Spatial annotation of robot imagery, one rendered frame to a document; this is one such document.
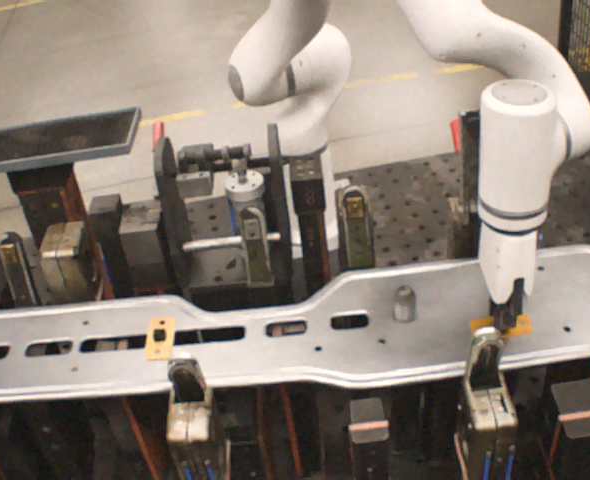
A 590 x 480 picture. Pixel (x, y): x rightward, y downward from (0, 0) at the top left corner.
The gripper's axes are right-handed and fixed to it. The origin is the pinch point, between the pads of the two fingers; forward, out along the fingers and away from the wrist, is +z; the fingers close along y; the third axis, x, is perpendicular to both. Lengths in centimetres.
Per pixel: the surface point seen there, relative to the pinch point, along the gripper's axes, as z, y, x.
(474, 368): -3.3, 12.6, -6.8
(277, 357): 3.3, 0.7, -30.2
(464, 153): -12.5, -19.4, -1.4
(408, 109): 104, -253, 27
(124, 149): -12, -32, -52
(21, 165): -12, -32, -70
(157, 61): 104, -353, -110
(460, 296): 3.3, -7.1, -4.3
